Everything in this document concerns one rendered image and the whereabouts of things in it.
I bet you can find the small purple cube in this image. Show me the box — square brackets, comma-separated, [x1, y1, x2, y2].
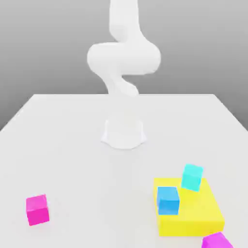
[201, 232, 234, 248]

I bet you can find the large yellow box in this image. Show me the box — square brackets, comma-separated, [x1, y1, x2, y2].
[153, 177, 226, 237]

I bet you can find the small cyan cube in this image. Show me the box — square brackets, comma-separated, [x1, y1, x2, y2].
[181, 163, 204, 192]

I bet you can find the small blue cube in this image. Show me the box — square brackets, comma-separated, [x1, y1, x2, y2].
[156, 186, 180, 216]

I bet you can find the small pink cube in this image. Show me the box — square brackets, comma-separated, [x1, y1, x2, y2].
[25, 193, 50, 227]

